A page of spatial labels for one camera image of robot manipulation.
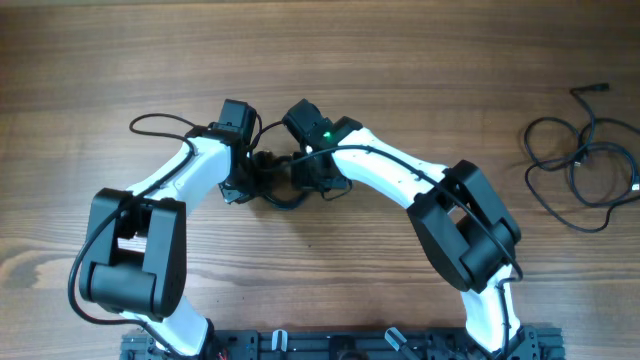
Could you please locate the separated black cable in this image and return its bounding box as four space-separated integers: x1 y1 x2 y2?
523 82 640 234
522 116 640 209

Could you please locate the black cable bundle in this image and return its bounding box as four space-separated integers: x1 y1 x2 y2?
251 149 312 211

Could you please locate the left white rail clip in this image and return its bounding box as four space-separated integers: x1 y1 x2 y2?
271 329 288 353

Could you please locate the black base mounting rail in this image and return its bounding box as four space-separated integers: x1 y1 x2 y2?
119 326 566 360

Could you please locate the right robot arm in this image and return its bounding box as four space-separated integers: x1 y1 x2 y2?
283 100 523 358

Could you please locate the left camera black cable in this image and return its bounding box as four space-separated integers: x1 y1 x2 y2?
66 112 197 351

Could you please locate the right white rail clip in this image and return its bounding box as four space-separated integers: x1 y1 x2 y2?
384 327 407 352

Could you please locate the white rail clip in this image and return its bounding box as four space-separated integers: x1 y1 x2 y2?
271 329 288 353
384 327 407 352

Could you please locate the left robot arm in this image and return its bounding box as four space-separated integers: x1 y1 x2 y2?
67 100 262 359

